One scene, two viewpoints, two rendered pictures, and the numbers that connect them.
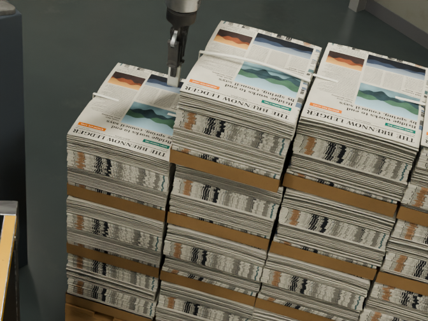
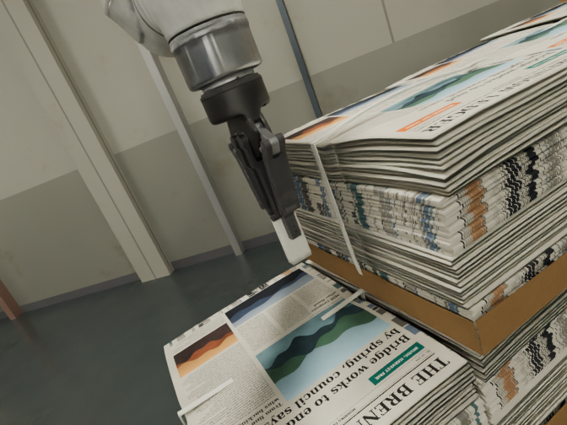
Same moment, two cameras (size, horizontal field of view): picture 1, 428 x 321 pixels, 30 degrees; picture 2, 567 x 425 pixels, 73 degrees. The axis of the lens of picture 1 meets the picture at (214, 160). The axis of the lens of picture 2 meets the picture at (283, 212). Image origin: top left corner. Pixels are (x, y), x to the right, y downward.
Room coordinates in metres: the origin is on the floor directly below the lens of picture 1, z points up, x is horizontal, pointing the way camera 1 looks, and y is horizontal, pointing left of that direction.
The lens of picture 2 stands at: (1.36, 0.36, 1.14)
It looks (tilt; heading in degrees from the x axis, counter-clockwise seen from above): 18 degrees down; 331
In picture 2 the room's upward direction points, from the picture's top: 22 degrees counter-clockwise
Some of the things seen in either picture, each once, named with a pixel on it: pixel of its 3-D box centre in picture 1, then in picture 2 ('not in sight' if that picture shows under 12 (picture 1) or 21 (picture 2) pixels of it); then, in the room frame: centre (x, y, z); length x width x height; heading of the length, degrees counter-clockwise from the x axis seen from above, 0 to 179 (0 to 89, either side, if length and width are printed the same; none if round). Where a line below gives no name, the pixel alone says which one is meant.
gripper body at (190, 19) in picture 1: (180, 21); (244, 120); (1.77, 0.14, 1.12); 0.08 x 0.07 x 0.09; 171
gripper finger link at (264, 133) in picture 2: (175, 34); (261, 132); (1.73, 0.15, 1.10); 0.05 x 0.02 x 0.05; 171
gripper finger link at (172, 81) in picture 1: (173, 74); (292, 236); (1.77, 0.14, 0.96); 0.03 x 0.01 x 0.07; 81
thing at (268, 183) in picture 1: (231, 153); (503, 249); (1.61, -0.04, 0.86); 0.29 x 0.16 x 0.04; 80
